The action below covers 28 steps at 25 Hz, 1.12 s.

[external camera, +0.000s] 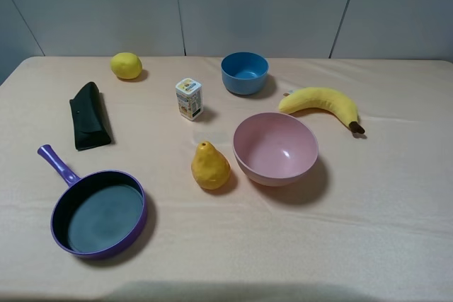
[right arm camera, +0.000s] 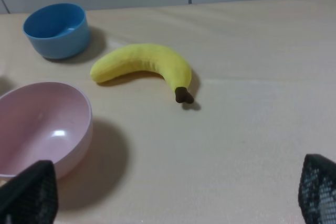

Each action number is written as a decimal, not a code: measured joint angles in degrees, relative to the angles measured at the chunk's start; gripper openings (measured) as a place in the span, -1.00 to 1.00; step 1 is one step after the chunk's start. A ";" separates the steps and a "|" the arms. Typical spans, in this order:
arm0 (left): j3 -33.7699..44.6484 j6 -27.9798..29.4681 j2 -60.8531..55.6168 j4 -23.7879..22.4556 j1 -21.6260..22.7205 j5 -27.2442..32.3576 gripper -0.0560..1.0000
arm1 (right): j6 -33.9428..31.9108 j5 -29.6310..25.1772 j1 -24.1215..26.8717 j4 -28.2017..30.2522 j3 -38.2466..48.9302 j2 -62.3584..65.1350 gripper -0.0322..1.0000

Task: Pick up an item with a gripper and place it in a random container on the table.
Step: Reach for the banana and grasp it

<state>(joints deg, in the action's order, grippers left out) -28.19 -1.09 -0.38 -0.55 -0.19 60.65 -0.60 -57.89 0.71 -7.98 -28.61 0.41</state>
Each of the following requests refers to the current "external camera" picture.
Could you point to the yellow plush banana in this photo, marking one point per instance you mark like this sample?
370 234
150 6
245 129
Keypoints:
328 99

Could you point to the yellow toy pear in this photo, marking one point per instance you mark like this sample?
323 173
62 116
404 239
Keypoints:
210 169

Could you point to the pink plastic bowl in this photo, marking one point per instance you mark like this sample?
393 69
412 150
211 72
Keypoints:
274 149

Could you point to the small white printed carton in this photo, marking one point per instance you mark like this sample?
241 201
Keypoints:
189 96

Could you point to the blue plastic bowl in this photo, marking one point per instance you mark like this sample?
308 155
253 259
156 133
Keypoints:
244 73

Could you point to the peach tablecloth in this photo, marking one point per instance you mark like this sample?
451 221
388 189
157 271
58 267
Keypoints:
371 221

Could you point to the yellow toy lemon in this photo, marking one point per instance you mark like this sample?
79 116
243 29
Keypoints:
126 65

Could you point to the black folded glasses case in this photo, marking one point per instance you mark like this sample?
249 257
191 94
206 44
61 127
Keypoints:
88 117

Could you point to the purple frying pan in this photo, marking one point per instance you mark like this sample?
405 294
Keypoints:
99 215

